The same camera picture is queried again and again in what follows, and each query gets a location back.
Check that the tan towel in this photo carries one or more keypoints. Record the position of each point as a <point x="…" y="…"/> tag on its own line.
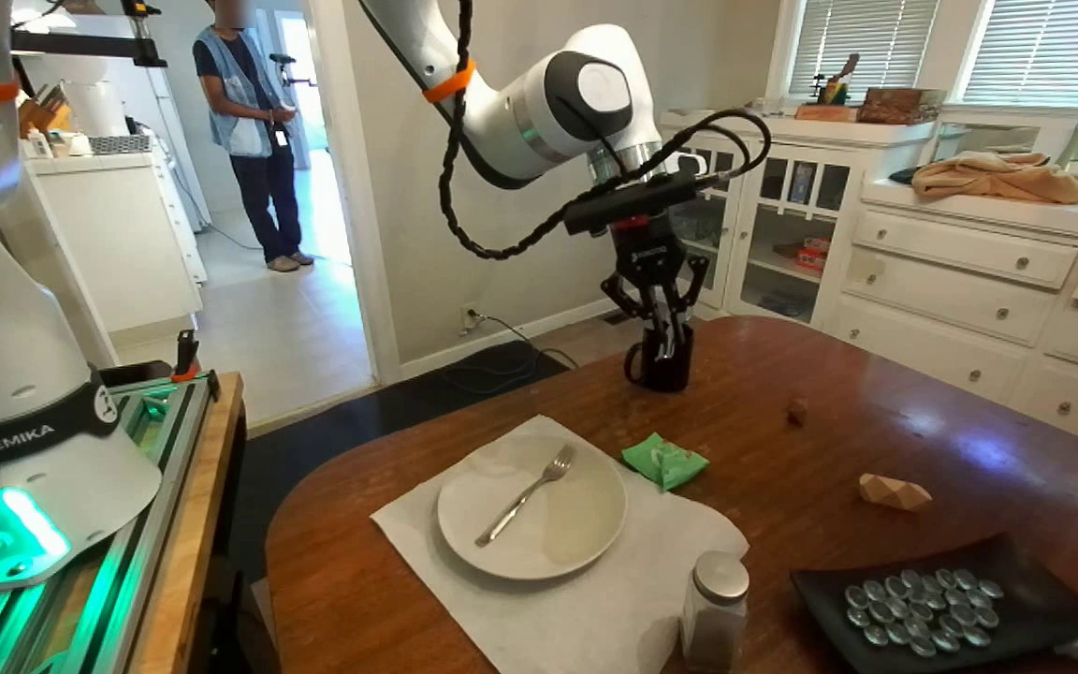
<point x="997" y="178"/>

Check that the knife block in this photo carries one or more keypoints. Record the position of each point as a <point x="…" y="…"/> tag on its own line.
<point x="41" y="112"/>

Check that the wooden box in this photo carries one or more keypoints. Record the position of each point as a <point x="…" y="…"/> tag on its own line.
<point x="902" y="106"/>

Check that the faceted wooden block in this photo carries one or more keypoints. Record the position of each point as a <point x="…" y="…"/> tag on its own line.
<point x="893" y="492"/>

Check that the white plate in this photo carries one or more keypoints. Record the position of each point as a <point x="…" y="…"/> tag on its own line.
<point x="576" y="524"/>

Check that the small wooden piece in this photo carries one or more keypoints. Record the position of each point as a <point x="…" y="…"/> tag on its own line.
<point x="797" y="412"/>

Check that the white dresser with drawers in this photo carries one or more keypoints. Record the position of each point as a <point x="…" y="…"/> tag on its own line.
<point x="960" y="300"/>

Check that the green packet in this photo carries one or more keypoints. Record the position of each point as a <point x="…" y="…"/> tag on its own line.
<point x="665" y="461"/>

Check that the white glass door cabinet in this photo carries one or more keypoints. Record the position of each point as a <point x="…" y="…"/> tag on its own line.
<point x="787" y="262"/>

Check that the black rectangular tray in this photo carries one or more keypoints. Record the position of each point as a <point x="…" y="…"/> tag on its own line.
<point x="1035" y="599"/>

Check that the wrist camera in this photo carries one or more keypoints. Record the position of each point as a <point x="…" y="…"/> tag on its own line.
<point x="637" y="201"/>

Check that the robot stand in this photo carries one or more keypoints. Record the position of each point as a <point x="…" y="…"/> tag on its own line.
<point x="193" y="524"/>

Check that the person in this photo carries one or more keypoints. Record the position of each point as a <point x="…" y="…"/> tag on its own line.
<point x="254" y="122"/>

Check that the window with blinds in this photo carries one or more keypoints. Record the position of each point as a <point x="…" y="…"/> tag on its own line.
<point x="862" y="47"/>
<point x="1044" y="51"/>

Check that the heap of glass pebbles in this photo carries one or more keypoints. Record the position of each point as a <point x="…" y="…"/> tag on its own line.
<point x="923" y="613"/>

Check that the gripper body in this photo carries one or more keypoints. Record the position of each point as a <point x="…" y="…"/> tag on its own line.
<point x="648" y="251"/>

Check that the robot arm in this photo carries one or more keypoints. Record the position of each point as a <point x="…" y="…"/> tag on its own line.
<point x="6" y="309"/>

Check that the pen holder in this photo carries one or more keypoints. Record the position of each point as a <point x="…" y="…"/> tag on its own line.
<point x="834" y="91"/>

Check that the black floor mat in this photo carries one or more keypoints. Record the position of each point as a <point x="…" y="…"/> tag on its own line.
<point x="314" y="449"/>

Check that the spice shaker with silver lid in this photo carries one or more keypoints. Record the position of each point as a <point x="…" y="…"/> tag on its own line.
<point x="713" y="622"/>

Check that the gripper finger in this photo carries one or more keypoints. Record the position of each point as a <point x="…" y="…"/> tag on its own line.
<point x="628" y="301"/>
<point x="694" y="285"/>

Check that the white kitchen counter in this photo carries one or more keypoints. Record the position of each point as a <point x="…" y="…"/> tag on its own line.
<point x="118" y="243"/>

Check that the white cloth napkin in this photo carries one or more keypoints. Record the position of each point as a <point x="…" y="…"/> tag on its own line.
<point x="595" y="618"/>

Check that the black cup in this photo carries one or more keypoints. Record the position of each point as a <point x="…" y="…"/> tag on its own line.
<point x="665" y="370"/>

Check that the red and black clamp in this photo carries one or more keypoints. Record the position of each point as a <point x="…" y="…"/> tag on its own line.
<point x="186" y="356"/>

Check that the silver fork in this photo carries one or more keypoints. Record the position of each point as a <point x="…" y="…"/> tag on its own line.
<point x="522" y="499"/>

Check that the wall socket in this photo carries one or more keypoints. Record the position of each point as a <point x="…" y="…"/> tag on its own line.
<point x="471" y="318"/>

